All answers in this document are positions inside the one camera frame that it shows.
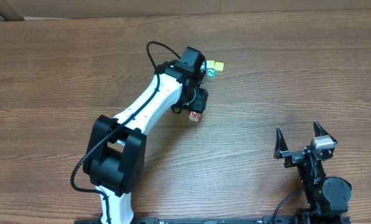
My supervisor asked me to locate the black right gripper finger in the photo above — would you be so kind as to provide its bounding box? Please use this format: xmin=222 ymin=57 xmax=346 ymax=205
xmin=313 ymin=120 xmax=337 ymax=144
xmin=275 ymin=127 xmax=288 ymax=153

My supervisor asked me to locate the green letter Z block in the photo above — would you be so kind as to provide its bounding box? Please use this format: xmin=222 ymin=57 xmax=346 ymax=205
xmin=206 ymin=68 xmax=216 ymax=81

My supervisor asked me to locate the red letter Q block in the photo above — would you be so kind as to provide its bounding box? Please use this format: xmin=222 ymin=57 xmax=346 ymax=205
xmin=189 ymin=111 xmax=201 ymax=122

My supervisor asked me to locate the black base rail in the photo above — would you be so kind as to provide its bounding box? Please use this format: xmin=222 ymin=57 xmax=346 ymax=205
xmin=73 ymin=216 xmax=351 ymax=224

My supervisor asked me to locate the yellow block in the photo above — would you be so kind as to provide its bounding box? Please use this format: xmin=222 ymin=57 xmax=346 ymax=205
xmin=214 ymin=62 xmax=224 ymax=73
xmin=206 ymin=60 xmax=215 ymax=69

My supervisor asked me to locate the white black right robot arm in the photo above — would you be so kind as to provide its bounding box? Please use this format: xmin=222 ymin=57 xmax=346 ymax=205
xmin=273 ymin=121 xmax=352 ymax=223

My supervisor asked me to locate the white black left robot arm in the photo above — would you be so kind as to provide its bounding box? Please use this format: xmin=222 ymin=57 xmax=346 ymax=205
xmin=75 ymin=59 xmax=208 ymax=223

